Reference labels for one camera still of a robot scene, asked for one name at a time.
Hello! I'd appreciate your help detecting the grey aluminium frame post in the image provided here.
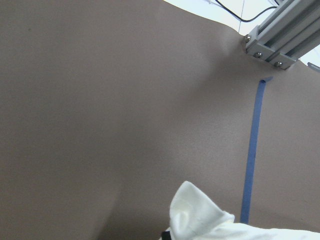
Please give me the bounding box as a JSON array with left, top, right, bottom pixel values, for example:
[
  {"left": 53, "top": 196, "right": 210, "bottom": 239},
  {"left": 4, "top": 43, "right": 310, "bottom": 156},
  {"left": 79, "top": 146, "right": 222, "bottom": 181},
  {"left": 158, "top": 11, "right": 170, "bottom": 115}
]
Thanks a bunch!
[{"left": 245, "top": 0, "right": 320, "bottom": 70}]

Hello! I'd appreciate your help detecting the black table cable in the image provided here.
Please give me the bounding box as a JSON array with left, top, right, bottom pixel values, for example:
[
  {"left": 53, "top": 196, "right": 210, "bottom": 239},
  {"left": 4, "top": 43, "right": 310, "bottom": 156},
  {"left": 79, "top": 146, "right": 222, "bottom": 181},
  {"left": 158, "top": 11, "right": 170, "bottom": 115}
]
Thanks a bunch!
[{"left": 214, "top": 0, "right": 278, "bottom": 22}]

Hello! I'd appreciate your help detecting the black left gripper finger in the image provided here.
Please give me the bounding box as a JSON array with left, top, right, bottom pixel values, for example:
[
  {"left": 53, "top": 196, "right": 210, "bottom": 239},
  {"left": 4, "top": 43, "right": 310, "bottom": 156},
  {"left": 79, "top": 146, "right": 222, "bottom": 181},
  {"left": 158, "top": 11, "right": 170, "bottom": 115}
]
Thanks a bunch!
[{"left": 161, "top": 231, "right": 171, "bottom": 240}]

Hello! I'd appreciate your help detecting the cream long-sleeve cat shirt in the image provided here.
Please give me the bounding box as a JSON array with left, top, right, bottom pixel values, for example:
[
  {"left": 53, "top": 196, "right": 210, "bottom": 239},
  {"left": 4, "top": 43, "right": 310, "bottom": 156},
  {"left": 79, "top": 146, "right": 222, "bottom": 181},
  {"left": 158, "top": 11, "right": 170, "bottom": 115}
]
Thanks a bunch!
[{"left": 165, "top": 181, "right": 320, "bottom": 240}]

